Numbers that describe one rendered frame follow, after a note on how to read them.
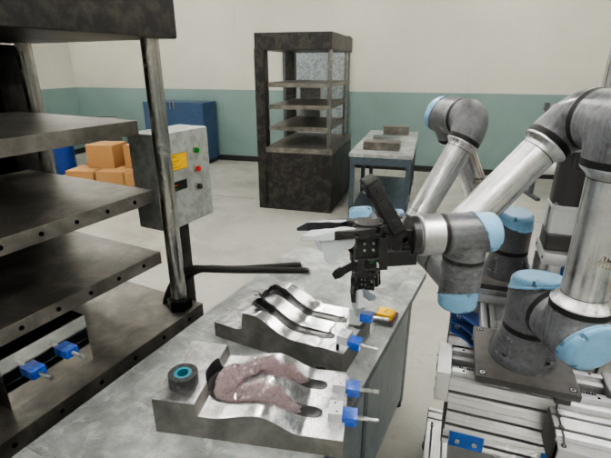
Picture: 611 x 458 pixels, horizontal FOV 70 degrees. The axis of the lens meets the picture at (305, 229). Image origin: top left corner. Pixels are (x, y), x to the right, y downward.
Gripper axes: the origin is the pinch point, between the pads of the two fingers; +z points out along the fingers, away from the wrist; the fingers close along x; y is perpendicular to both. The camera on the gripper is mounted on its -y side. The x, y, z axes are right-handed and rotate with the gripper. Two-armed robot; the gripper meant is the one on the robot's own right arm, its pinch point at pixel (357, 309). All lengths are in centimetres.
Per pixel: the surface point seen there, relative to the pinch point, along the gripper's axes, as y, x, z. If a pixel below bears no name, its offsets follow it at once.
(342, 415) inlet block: 9.4, -38.6, 14.0
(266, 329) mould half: -25.8, -18.0, 3.5
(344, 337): 0.2, -13.7, 4.3
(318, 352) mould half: -7.2, -17.4, 8.8
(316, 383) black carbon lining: -2.7, -28.6, 12.9
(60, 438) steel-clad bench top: -57, -72, 16
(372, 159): -106, 335, -42
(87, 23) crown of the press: -56, -47, -92
